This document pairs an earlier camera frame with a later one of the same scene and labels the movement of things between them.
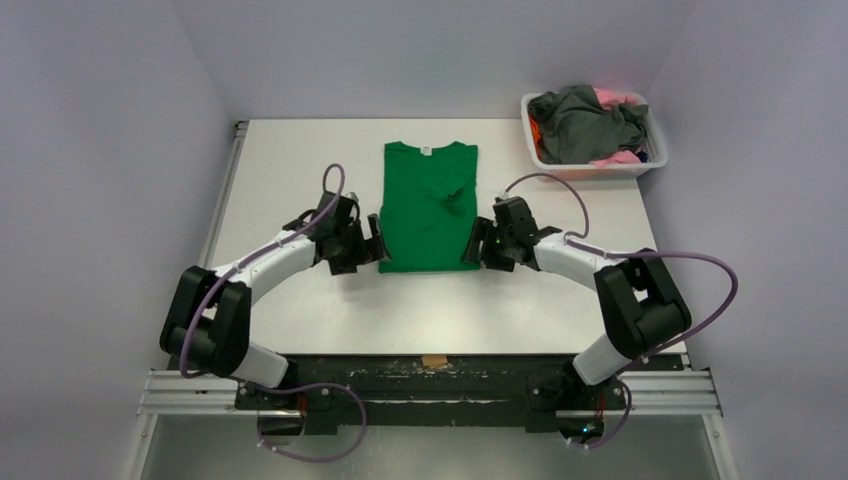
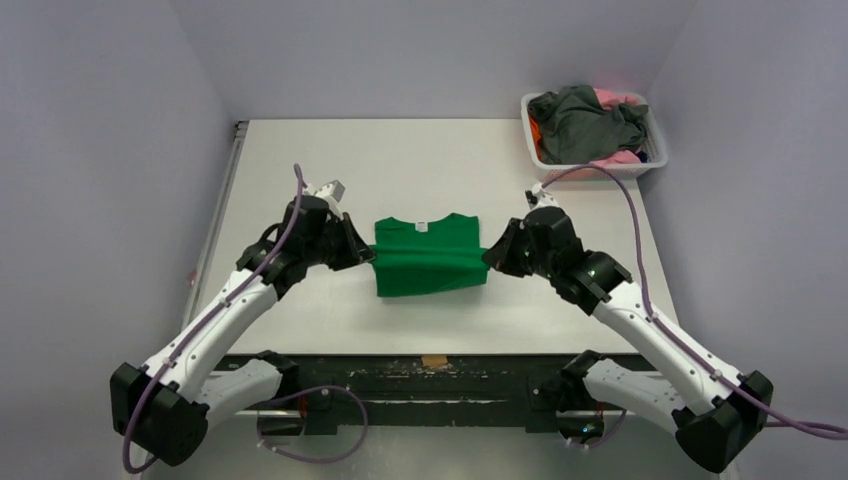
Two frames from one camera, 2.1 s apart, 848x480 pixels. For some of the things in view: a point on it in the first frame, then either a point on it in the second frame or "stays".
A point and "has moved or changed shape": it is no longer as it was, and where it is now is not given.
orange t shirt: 536,134 stays
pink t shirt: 611,99 stays
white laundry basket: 657,154 stays
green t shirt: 429,200 has moved or changed shape
